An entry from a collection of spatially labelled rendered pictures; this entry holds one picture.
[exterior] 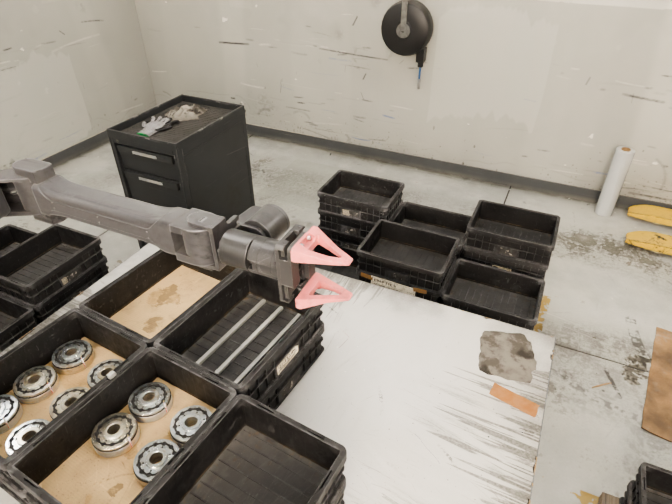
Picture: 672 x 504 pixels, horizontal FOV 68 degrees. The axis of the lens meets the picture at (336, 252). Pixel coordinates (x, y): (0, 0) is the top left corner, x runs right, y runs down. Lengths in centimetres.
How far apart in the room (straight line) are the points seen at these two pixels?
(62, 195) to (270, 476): 73
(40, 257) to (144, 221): 192
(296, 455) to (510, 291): 150
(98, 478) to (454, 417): 91
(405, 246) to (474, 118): 183
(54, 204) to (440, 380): 113
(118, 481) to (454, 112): 345
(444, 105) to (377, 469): 316
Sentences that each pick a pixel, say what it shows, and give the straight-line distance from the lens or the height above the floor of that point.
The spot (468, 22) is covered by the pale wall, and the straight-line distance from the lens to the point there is 392.
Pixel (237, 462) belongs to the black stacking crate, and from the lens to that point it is 127.
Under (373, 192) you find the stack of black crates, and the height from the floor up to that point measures 50.
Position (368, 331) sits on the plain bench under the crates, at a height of 70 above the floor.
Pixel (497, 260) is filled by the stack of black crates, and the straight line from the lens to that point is 255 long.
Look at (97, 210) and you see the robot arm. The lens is 92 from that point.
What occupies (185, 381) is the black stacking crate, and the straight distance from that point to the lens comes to 138.
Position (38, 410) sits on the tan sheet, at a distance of 153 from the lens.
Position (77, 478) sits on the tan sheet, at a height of 83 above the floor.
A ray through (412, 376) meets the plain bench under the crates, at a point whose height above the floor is 70.
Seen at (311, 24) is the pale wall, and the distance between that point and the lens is 435.
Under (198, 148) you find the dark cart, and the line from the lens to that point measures 274.
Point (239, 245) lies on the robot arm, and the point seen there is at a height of 148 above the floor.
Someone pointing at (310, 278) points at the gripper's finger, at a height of 142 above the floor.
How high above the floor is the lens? 190
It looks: 36 degrees down
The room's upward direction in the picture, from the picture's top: straight up
